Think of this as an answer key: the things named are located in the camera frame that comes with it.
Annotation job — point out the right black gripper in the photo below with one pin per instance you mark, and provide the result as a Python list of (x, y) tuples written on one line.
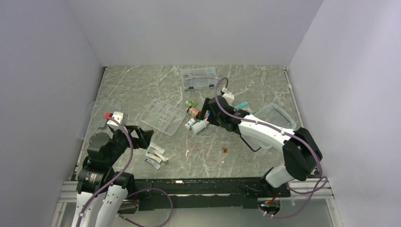
[(210, 118)]

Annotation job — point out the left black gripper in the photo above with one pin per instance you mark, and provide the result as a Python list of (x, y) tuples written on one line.
[(145, 135)]

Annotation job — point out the brown bottle orange cap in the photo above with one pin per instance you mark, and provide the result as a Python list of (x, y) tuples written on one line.
[(193, 112)]

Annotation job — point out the small white pill bottle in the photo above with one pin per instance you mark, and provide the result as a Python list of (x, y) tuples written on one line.
[(190, 123)]

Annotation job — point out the teal carded blister pack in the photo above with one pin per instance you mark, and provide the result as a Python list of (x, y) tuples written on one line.
[(243, 106)]

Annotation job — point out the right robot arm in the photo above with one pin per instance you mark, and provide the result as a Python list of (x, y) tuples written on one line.
[(300, 151)]

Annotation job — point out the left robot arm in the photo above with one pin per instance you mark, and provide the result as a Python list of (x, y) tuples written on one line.
[(100, 189)]

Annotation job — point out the white sachet top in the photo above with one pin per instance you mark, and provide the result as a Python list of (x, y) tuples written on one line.
[(157, 148)]

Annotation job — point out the small green box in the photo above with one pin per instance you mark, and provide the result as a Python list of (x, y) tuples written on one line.
[(191, 103)]

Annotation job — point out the clear divided organizer tray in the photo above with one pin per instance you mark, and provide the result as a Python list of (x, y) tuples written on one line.
[(163, 116)]

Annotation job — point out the clear screw box blue latches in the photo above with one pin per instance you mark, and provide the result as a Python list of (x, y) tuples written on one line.
[(199, 78)]

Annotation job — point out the blue printed sachet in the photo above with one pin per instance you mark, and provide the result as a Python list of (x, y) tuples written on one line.
[(155, 164)]

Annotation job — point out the clear first aid box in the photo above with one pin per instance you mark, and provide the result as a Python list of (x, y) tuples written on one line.
[(274, 114)]

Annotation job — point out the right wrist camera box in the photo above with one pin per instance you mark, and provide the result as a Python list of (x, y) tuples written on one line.
[(228, 96)]

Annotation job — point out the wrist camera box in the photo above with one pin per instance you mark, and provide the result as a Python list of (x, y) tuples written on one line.
[(113, 120), (228, 96)]

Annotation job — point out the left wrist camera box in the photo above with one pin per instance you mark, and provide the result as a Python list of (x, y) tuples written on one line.
[(113, 120)]

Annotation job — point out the black base frame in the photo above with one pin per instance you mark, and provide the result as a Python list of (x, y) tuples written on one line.
[(151, 194)]

